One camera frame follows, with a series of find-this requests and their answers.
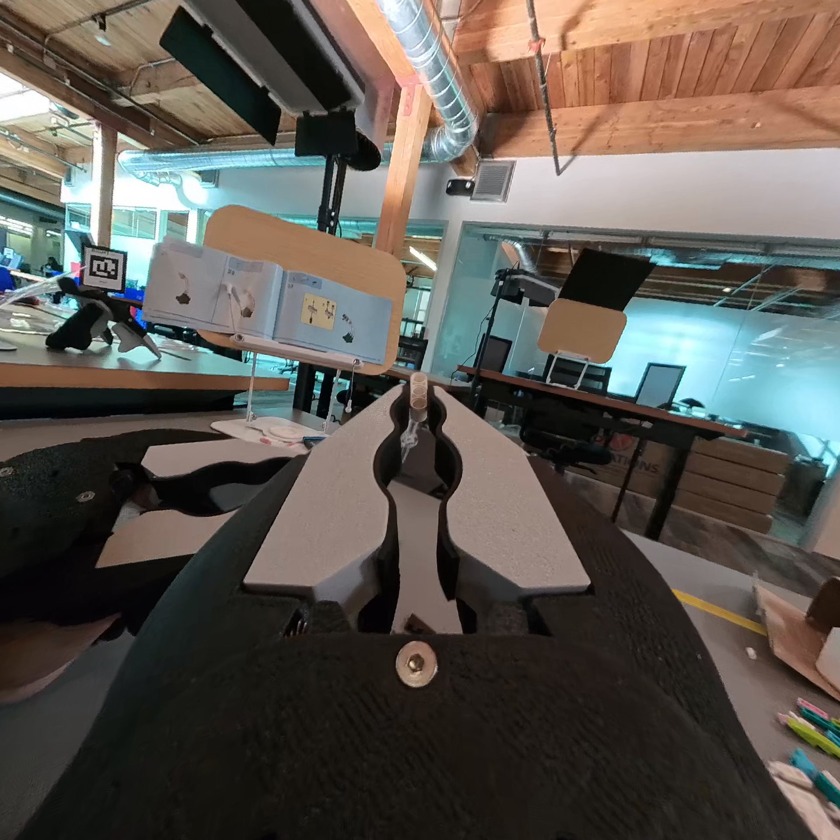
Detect black office chair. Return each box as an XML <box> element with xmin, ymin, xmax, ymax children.
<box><xmin>518</xmin><ymin>364</ymin><xmax>614</xmax><ymax>475</ymax></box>

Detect cardboard box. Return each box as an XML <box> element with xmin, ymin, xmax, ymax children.
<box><xmin>753</xmin><ymin>576</ymin><xmax>840</xmax><ymax>703</ymax></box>

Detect black ceiling pipe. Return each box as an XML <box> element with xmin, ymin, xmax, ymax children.
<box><xmin>525</xmin><ymin>0</ymin><xmax>567</xmax><ymax>177</ymax></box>

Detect open instruction booklet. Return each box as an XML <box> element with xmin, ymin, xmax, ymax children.
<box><xmin>141</xmin><ymin>236</ymin><xmax>395</xmax><ymax>366</ymax></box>

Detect dark computer monitor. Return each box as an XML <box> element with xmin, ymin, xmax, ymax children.
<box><xmin>634</xmin><ymin>362</ymin><xmax>687</xmax><ymax>409</ymax></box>

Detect person's left hand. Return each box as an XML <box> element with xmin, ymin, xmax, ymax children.
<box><xmin>0</xmin><ymin>613</ymin><xmax>126</xmax><ymax>706</ymax></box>

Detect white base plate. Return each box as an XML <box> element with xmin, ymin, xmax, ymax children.
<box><xmin>210</xmin><ymin>415</ymin><xmax>330</xmax><ymax>455</ymax></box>

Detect small wooden board stand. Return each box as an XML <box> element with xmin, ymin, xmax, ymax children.
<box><xmin>537</xmin><ymin>297</ymin><xmax>628</xmax><ymax>393</ymax></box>

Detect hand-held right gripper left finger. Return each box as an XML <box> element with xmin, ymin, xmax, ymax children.
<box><xmin>243</xmin><ymin>384</ymin><xmax>403</xmax><ymax>622</ymax></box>

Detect grey wall vent grille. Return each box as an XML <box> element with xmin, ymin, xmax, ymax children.
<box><xmin>469</xmin><ymin>159</ymin><xmax>517</xmax><ymax>202</ymax></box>

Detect wooden support post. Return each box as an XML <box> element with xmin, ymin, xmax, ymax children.
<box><xmin>373</xmin><ymin>82</ymin><xmax>434</xmax><ymax>261</ymax></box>

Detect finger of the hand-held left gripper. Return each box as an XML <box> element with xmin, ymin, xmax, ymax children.
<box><xmin>140</xmin><ymin>438</ymin><xmax>311</xmax><ymax>501</ymax></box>
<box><xmin>95</xmin><ymin>489</ymin><xmax>240</xmax><ymax>571</ymax></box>

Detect wooden book stand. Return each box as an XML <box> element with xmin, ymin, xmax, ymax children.
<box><xmin>197</xmin><ymin>205</ymin><xmax>409</xmax><ymax>424</ymax></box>

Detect black tilted panel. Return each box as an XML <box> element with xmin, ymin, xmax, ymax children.
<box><xmin>558</xmin><ymin>247</ymin><xmax>657</xmax><ymax>313</ymax></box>

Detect grey desk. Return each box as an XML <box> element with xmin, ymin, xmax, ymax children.
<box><xmin>0</xmin><ymin>406</ymin><xmax>463</xmax><ymax>840</ymax></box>

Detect silver air duct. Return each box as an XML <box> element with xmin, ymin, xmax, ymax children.
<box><xmin>118</xmin><ymin>0</ymin><xmax>481</xmax><ymax>191</ymax></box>

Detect black tripod with device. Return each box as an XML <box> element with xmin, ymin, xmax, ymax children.
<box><xmin>471</xmin><ymin>266</ymin><xmax>546</xmax><ymax>408</ymax></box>

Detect black lamp pole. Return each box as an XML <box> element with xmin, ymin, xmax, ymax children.
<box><xmin>317</xmin><ymin>156</ymin><xmax>349</xmax><ymax>235</ymax></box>

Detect clear plastic toy piece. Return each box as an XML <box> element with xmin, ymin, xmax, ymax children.
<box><xmin>400</xmin><ymin>371</ymin><xmax>433</xmax><ymax>463</ymax></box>

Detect stack of cardboard boxes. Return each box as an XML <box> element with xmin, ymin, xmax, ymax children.
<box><xmin>623</xmin><ymin>430</ymin><xmax>796</xmax><ymax>536</ymax></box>

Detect idle hand-held gripper with tag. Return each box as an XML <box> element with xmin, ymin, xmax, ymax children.
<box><xmin>45</xmin><ymin>244</ymin><xmax>163</xmax><ymax>360</ymax></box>

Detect wooden desk with dark edge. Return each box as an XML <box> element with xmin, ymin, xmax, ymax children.
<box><xmin>0</xmin><ymin>308</ymin><xmax>291</xmax><ymax>421</ymax></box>

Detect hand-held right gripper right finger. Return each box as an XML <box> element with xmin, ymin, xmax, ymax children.
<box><xmin>433</xmin><ymin>387</ymin><xmax>592</xmax><ymax>602</ymax></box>

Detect black overhead lamp panel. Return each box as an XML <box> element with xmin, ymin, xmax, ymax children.
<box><xmin>159</xmin><ymin>0</ymin><xmax>383</xmax><ymax>173</ymax></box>

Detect long brown office desk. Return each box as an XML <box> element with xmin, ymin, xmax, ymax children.
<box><xmin>457</xmin><ymin>363</ymin><xmax>750</xmax><ymax>540</ymax></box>

